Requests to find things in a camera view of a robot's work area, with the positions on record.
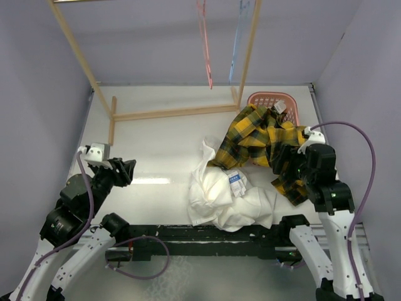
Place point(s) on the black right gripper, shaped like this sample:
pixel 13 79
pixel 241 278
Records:
pixel 288 153

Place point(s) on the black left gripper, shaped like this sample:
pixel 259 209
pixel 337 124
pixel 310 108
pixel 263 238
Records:
pixel 126 168

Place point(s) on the yellow plaid flannel shirt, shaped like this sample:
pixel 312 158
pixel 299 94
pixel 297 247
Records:
pixel 256 135

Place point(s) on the white collared shirt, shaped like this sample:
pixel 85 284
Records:
pixel 226 199

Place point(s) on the light blue wire hanger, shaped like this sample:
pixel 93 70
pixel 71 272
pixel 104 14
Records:
pixel 244 7

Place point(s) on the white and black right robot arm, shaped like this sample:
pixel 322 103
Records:
pixel 339 274

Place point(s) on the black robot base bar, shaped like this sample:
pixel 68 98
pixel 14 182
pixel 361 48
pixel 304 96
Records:
pixel 141 242

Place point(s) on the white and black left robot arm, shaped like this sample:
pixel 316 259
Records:
pixel 52 269

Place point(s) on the wooden clothes rack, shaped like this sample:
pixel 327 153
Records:
pixel 158 44

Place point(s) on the pink plastic laundry basket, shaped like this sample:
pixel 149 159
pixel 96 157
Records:
pixel 282 102

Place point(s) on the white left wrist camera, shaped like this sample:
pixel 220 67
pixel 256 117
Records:
pixel 96 154

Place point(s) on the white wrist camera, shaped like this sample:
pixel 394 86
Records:
pixel 96 154
pixel 312 137

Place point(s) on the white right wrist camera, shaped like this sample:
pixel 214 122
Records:
pixel 312 137

